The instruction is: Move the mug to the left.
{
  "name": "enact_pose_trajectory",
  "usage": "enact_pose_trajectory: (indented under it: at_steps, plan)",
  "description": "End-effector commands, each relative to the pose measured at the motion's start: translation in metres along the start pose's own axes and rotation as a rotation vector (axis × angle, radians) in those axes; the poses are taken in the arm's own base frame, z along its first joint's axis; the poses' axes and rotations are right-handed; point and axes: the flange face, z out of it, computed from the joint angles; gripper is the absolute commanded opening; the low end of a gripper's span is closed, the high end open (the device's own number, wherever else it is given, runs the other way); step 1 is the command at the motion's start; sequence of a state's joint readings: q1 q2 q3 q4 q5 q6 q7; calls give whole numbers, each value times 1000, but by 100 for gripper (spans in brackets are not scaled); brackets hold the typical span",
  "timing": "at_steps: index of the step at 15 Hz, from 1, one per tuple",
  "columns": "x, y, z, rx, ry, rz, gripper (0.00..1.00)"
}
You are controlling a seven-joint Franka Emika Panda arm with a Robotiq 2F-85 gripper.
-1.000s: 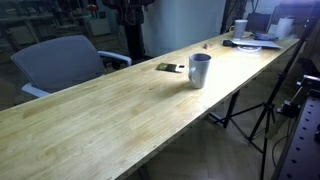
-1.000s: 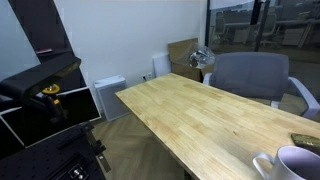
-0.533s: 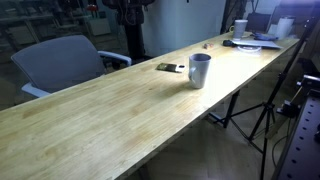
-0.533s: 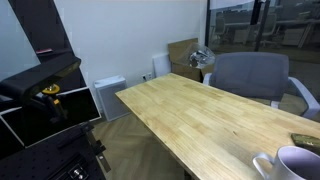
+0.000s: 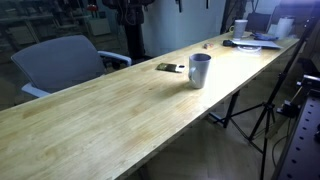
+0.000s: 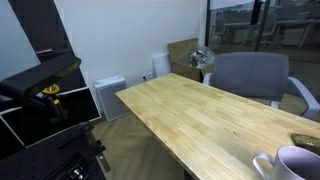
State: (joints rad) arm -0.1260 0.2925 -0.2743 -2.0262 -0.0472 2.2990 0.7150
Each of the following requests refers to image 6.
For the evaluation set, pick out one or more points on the black white-framed panel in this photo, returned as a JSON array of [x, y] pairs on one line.
[[78, 105]]

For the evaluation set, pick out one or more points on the black perforated breadboard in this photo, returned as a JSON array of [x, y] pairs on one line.
[[43, 160]]

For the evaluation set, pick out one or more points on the smartphone with white case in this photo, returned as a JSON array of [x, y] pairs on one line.
[[308, 141]]

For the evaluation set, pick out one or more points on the grey office chair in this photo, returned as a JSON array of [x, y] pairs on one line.
[[250, 75]]

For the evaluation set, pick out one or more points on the clear plastic bag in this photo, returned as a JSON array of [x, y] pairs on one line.
[[201, 57]]

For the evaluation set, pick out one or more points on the white air purifier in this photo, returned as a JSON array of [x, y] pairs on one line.
[[111, 98]]

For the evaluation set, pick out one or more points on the white ceramic mug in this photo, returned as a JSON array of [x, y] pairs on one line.
[[293, 165]]

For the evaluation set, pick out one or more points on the black stereo camera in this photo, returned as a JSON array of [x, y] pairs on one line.
[[36, 75]]

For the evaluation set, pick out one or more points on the white flat board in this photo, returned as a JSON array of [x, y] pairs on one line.
[[162, 65]]

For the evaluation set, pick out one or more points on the white wall outlet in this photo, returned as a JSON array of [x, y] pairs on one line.
[[147, 76]]

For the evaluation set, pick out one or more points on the brown cardboard box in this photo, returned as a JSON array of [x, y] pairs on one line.
[[181, 53]]

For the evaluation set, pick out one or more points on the black slanted panel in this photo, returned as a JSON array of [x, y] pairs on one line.
[[40, 23]]

